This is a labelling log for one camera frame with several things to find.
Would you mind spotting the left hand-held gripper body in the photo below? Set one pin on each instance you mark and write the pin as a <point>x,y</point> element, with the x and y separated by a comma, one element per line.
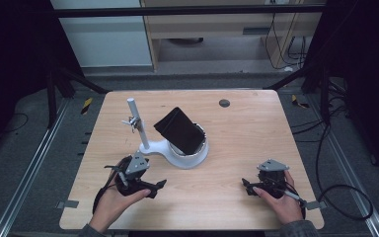
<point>136,164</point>

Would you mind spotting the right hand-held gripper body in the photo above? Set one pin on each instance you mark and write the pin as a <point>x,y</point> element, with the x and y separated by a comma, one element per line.
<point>271,177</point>

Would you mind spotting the white stand with pole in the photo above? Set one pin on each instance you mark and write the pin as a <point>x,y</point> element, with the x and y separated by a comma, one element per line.
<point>158,149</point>

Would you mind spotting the person's right hand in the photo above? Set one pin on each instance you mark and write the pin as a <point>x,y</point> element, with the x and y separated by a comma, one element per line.
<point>284,207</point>

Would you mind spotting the person's left hand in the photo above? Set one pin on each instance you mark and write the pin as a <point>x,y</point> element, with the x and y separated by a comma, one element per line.
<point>112,205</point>

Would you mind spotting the metal clip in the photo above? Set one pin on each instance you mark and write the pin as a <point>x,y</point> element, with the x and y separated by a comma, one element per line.
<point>132,122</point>

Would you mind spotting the grey tape strip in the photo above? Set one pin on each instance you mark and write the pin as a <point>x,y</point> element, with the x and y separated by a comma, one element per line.
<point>316,205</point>
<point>68,204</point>

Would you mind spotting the yellow black tape marker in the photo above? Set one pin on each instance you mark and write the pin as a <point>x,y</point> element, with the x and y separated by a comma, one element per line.
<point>87,105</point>
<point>297,101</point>

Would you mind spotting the grey table grommet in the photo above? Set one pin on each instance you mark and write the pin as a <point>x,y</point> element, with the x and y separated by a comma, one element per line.
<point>224,103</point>

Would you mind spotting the black metal stand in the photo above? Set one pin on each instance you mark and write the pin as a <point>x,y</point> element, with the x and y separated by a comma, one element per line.
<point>51,98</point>
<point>324,98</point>

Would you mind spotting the white cabinet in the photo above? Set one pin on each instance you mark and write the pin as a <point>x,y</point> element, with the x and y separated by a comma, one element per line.
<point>105,42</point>

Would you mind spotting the wooden desk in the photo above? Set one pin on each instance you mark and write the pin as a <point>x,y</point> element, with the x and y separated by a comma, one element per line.
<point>210,28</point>

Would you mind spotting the dark curtain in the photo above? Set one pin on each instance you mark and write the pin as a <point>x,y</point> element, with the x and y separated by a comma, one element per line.
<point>368,49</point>
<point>13,49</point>

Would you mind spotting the metal floor rail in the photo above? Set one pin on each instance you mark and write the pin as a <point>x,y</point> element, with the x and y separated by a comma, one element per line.
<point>355,184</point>
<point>26,184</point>

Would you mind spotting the black horizontal frame bar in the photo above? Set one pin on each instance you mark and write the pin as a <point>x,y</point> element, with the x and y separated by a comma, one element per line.
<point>177,11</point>

